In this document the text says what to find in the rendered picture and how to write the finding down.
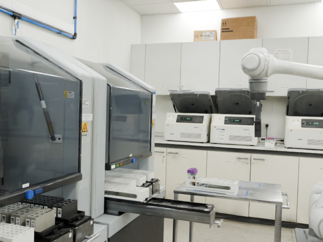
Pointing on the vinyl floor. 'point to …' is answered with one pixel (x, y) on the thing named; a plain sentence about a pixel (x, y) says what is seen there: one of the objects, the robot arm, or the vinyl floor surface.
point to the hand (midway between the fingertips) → (257, 133)
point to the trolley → (252, 196)
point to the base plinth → (260, 221)
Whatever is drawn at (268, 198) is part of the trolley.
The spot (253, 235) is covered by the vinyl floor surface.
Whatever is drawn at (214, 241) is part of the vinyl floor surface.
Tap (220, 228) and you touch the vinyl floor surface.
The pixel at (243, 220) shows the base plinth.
